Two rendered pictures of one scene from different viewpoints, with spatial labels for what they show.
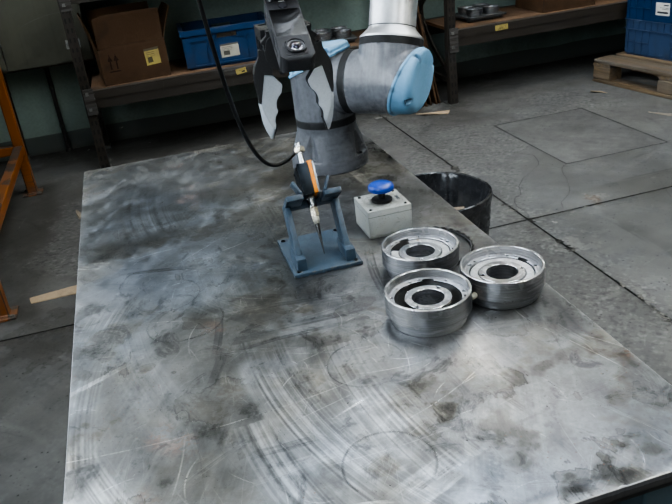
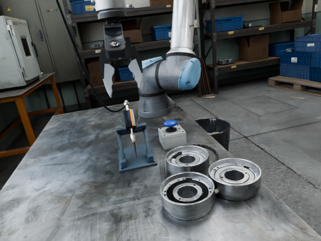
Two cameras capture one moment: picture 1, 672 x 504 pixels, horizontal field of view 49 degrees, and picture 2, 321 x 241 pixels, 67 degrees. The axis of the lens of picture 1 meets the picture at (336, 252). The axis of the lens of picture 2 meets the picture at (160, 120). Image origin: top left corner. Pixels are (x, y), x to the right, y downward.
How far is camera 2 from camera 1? 0.42 m
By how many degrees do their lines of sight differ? 7
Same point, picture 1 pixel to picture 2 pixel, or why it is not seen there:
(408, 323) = (172, 211)
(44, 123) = (72, 100)
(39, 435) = not seen: hidden behind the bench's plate
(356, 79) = (164, 73)
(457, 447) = not seen: outside the picture
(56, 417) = not seen: hidden behind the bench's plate
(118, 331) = (14, 202)
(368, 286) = (157, 179)
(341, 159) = (158, 110)
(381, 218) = (170, 139)
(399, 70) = (183, 68)
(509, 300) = (239, 195)
